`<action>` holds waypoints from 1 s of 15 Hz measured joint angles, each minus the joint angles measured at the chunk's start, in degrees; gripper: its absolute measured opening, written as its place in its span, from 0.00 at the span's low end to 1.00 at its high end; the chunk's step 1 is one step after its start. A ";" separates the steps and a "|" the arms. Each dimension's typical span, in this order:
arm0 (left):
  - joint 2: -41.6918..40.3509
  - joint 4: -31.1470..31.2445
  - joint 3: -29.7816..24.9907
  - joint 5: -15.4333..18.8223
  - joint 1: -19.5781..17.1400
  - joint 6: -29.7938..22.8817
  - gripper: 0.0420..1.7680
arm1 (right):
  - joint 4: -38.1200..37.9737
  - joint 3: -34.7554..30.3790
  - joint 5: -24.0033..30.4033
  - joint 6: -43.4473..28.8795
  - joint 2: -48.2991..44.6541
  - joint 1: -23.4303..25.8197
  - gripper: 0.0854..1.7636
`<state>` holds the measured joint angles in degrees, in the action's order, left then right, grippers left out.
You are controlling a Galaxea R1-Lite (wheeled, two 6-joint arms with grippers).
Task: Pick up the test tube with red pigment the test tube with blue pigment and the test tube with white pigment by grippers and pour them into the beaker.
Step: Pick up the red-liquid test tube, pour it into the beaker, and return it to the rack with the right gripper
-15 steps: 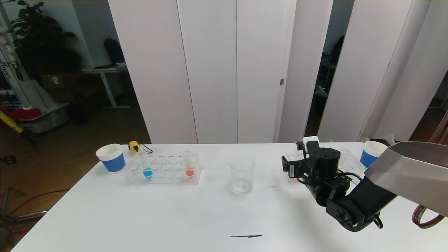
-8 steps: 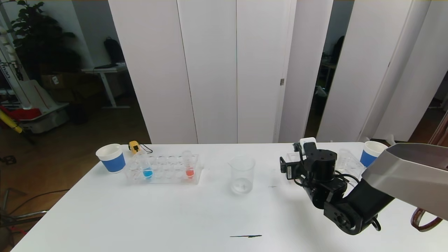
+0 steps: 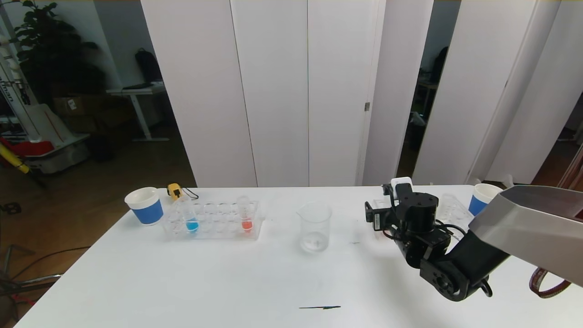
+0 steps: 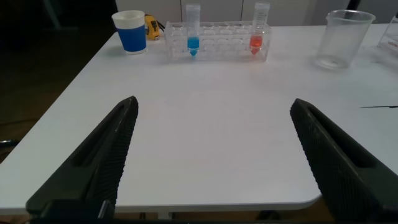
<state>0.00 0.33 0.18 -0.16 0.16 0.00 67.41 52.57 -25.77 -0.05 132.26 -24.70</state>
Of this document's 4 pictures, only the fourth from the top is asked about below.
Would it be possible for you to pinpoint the grey metal chair base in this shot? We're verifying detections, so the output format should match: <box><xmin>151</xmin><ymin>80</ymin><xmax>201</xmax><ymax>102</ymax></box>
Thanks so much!
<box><xmin>0</xmin><ymin>139</ymin><xmax>20</xmax><ymax>149</ymax></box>

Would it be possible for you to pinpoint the black floor cable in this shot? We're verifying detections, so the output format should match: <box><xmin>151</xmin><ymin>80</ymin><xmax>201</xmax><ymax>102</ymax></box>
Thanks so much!
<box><xmin>0</xmin><ymin>119</ymin><xmax>40</xmax><ymax>127</ymax></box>

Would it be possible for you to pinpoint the clear plastic beaker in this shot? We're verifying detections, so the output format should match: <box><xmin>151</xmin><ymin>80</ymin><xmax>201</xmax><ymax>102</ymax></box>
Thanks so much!
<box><xmin>313</xmin><ymin>9</ymin><xmax>376</xmax><ymax>70</ymax></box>

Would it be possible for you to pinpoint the clear acrylic test tube rack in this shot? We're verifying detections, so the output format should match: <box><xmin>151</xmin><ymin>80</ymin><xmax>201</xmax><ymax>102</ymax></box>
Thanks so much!
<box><xmin>377</xmin><ymin>14</ymin><xmax>398</xmax><ymax>60</ymax></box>
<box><xmin>164</xmin><ymin>21</ymin><xmax>272</xmax><ymax>62</ymax></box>

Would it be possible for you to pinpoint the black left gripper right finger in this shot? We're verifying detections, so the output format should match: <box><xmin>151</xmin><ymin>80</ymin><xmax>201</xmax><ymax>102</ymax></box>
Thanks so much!
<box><xmin>289</xmin><ymin>98</ymin><xmax>398</xmax><ymax>224</ymax></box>

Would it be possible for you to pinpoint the test tube with red liquid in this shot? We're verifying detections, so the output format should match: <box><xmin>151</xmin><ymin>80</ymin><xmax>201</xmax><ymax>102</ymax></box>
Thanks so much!
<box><xmin>249</xmin><ymin>1</ymin><xmax>271</xmax><ymax>55</ymax></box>

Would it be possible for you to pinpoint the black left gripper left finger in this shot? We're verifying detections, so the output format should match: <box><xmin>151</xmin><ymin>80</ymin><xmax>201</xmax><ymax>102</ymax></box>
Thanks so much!
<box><xmin>25</xmin><ymin>95</ymin><xmax>139</xmax><ymax>218</ymax></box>

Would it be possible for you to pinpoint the test tube with blue liquid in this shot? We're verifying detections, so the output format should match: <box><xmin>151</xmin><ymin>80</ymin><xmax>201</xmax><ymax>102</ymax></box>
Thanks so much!
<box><xmin>185</xmin><ymin>3</ymin><xmax>201</xmax><ymax>57</ymax></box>

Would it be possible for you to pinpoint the blue white paper cup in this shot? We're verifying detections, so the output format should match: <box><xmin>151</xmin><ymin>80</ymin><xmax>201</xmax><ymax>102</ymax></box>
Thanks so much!
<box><xmin>111</xmin><ymin>9</ymin><xmax>147</xmax><ymax>55</ymax></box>

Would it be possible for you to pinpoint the yellow tape measure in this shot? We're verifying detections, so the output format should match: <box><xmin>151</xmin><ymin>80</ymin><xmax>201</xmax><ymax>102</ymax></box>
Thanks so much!
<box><xmin>144</xmin><ymin>14</ymin><xmax>165</xmax><ymax>41</ymax></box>

